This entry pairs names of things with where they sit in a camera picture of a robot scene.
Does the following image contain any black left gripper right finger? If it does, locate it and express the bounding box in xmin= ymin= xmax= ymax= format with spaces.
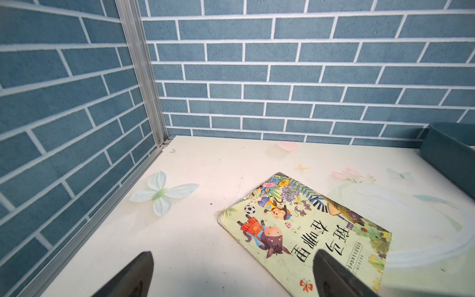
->
xmin=312 ymin=249 xmax=377 ymax=297

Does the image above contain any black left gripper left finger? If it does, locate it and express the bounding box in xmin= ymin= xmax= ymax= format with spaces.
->
xmin=93 ymin=251 xmax=154 ymax=297

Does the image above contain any teal plastic storage bin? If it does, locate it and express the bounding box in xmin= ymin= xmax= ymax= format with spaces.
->
xmin=420 ymin=122 xmax=475 ymax=198

